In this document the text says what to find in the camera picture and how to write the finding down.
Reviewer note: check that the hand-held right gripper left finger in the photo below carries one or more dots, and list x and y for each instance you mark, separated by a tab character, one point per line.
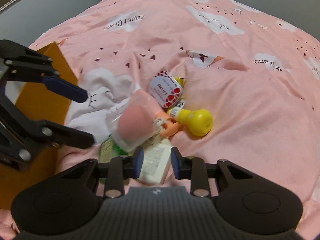
139	162

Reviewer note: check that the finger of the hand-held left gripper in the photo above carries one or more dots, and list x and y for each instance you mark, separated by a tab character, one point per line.
65	89
71	137

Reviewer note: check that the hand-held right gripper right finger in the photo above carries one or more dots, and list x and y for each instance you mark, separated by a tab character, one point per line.
175	165

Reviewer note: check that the white labelled packet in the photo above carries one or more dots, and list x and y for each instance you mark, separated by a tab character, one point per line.
156	165

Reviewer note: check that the orange cardboard box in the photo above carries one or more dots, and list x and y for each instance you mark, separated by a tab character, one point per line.
37	101

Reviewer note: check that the white red-patterned mint tin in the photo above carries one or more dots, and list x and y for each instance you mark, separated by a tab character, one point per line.
163	90

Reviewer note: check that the green packet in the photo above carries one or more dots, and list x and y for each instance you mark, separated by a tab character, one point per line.
110	151

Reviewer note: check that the orange toy figure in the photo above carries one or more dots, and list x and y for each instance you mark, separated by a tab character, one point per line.
169	129

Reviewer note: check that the pink puff in clear pack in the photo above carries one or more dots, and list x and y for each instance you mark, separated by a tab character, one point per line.
135	125

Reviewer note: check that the yellow squeeze bottle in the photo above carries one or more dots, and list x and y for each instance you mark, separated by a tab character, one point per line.
198	122

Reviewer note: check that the pink cloud-print blanket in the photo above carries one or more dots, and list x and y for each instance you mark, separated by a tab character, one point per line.
250	105

